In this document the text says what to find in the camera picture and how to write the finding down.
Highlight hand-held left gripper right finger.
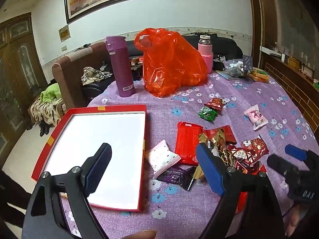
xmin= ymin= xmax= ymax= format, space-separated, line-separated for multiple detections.
xmin=196 ymin=142 xmax=285 ymax=239

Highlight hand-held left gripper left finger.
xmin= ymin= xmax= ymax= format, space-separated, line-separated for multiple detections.
xmin=22 ymin=143 xmax=112 ymax=239

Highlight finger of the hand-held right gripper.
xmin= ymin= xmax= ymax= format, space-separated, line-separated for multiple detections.
xmin=285 ymin=144 xmax=319 ymax=177
xmin=267 ymin=154 xmax=318 ymax=201

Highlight red patterned packet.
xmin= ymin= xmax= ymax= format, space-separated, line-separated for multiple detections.
xmin=233 ymin=158 xmax=267 ymax=175

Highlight red box with white inside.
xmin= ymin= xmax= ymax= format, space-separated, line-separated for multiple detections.
xmin=31 ymin=105 xmax=147 ymax=212

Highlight person's right hand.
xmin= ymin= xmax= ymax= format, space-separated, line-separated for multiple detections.
xmin=284 ymin=202 xmax=309 ymax=237

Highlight person's left hand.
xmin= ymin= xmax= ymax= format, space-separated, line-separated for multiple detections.
xmin=121 ymin=230 xmax=157 ymax=239

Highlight red packet with white flowers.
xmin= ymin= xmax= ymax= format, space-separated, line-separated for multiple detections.
xmin=243 ymin=136 xmax=270 ymax=156

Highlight dark purple packet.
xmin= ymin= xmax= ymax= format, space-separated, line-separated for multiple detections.
xmin=156 ymin=166 xmax=197 ymax=191

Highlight red and gold wrapper packet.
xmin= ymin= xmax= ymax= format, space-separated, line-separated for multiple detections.
xmin=202 ymin=125 xmax=237 ymax=145

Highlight white pink dotted packet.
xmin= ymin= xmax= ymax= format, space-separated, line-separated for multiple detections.
xmin=145 ymin=139 xmax=181 ymax=176

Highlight green packet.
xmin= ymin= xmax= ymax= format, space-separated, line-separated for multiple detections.
xmin=198 ymin=106 xmax=218 ymax=121

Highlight small red packet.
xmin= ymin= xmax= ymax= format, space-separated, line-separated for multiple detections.
xmin=204 ymin=97 xmax=226 ymax=110

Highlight brown wooden sideboard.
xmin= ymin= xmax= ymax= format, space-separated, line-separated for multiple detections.
xmin=259 ymin=46 xmax=319 ymax=130

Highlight black shoes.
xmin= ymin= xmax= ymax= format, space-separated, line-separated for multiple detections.
xmin=38 ymin=121 xmax=54 ymax=137

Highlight purple floral tablecloth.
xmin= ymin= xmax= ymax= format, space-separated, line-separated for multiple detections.
xmin=61 ymin=57 xmax=316 ymax=239

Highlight leaf-patterned blanket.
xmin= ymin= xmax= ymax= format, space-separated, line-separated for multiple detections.
xmin=28 ymin=96 xmax=66 ymax=127

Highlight orange packets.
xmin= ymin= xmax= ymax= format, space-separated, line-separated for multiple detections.
xmin=249 ymin=70 xmax=270 ymax=83

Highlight green jacket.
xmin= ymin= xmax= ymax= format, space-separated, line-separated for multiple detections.
xmin=40 ymin=83 xmax=63 ymax=104

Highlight blue booklet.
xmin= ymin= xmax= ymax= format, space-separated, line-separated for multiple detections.
xmin=216 ymin=69 xmax=240 ymax=80

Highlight plaid cloth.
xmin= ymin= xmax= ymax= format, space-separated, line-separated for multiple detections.
xmin=81 ymin=66 xmax=112 ymax=85

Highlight brown sofa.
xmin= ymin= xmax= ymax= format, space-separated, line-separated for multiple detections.
xmin=51 ymin=41 xmax=112 ymax=110

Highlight clear bag with dark contents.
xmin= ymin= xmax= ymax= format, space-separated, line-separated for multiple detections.
xmin=228 ymin=60 xmax=246 ymax=77

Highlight grey phone stand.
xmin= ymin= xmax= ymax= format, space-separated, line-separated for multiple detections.
xmin=242 ymin=55 xmax=253 ymax=81

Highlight black box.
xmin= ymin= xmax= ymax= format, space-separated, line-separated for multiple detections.
xmin=212 ymin=55 xmax=226 ymax=71

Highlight purple thermos flask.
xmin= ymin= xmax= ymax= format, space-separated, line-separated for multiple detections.
xmin=105 ymin=36 xmax=136 ymax=97

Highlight black device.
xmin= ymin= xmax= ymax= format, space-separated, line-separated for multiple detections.
xmin=132 ymin=66 xmax=144 ymax=80

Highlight orange-red plastic bag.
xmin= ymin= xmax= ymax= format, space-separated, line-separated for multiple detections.
xmin=134 ymin=28 xmax=208 ymax=98

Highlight bottle with pink sleeve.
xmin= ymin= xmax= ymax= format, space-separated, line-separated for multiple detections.
xmin=198 ymin=35 xmax=214 ymax=74

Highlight black sofa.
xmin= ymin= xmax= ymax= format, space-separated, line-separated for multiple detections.
xmin=183 ymin=33 xmax=237 ymax=61

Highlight wooden door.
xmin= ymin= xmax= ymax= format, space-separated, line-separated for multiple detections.
xmin=0 ymin=12 xmax=48 ymax=152

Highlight black cable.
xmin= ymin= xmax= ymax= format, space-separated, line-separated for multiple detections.
xmin=282 ymin=202 xmax=299 ymax=218

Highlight wooden door frame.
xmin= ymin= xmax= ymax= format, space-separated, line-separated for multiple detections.
xmin=247 ymin=0 xmax=266 ymax=69

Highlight yellow wall sign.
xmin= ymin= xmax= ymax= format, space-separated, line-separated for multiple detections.
xmin=58 ymin=24 xmax=71 ymax=42

